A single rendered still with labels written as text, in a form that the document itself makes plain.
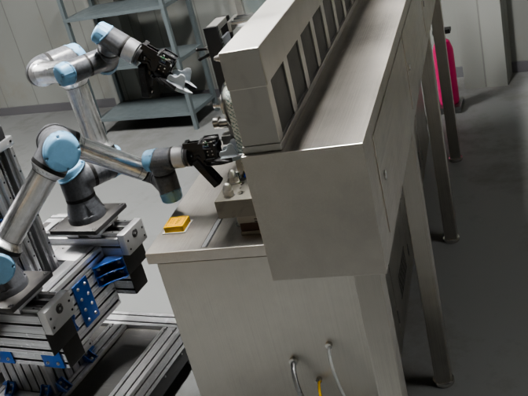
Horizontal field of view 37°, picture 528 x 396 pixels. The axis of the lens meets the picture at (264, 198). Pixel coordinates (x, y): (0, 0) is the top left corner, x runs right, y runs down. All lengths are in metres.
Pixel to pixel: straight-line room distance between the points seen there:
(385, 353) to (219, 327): 0.86
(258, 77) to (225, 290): 1.12
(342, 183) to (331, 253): 0.17
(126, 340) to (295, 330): 1.11
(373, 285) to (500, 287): 1.88
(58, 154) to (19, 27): 5.40
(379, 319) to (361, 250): 0.24
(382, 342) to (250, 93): 0.67
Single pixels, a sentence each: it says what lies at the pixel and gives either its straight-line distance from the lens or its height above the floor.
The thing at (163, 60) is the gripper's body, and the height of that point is 1.43.
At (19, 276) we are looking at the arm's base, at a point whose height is 0.86.
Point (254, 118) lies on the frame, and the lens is 1.56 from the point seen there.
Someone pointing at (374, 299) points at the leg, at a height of 1.03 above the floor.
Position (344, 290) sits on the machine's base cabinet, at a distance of 2.41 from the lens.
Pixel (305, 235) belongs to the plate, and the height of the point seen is 1.25.
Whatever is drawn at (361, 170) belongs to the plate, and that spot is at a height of 1.38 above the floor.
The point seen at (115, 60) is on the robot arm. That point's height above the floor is 1.45.
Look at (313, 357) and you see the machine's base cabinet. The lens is 2.59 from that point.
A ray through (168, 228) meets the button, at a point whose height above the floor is 0.92.
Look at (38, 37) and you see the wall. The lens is 7.74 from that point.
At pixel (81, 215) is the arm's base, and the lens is 3.08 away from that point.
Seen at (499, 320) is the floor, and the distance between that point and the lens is 3.42.
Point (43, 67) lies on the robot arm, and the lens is 2.81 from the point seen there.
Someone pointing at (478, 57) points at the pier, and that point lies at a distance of 5.82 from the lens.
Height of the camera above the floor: 2.02
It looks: 25 degrees down
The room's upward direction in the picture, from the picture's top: 14 degrees counter-clockwise
